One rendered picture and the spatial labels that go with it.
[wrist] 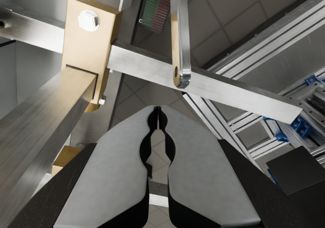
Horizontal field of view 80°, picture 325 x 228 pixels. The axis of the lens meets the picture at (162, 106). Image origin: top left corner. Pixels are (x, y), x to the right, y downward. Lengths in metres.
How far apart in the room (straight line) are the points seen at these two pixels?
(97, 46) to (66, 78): 0.05
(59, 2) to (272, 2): 0.97
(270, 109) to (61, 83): 0.27
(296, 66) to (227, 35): 0.35
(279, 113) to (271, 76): 0.73
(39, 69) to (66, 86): 0.33
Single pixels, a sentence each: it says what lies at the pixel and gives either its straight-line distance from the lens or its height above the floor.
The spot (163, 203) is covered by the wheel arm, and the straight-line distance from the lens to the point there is 0.43.
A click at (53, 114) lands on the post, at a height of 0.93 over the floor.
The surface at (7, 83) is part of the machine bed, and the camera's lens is 0.56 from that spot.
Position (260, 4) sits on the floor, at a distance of 1.17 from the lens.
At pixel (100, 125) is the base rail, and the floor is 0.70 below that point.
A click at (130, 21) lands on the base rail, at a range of 0.36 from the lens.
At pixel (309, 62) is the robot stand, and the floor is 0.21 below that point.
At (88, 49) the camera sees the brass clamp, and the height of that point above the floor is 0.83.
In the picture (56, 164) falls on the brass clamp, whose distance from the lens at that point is 0.37.
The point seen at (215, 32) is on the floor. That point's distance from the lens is 1.11.
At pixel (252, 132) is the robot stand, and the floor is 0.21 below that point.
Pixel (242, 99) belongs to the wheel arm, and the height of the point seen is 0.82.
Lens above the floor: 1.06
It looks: 60 degrees down
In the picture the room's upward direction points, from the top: 177 degrees clockwise
